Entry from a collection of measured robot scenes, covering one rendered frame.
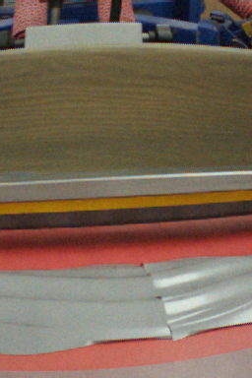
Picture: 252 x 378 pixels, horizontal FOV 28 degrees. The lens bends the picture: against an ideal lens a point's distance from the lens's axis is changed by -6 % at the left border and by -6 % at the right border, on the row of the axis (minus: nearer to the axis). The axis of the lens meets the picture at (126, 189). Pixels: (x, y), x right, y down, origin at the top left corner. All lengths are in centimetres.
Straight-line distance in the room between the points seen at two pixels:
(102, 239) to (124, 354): 11
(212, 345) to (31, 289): 8
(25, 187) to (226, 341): 12
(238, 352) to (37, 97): 15
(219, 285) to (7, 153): 12
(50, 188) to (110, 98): 5
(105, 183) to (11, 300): 8
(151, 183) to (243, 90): 7
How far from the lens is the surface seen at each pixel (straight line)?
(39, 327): 20
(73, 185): 25
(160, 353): 19
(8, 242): 29
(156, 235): 29
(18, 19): 70
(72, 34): 53
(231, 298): 22
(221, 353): 19
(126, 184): 25
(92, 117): 26
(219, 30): 91
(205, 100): 27
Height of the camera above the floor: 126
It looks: 33 degrees down
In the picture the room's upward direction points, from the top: 3 degrees clockwise
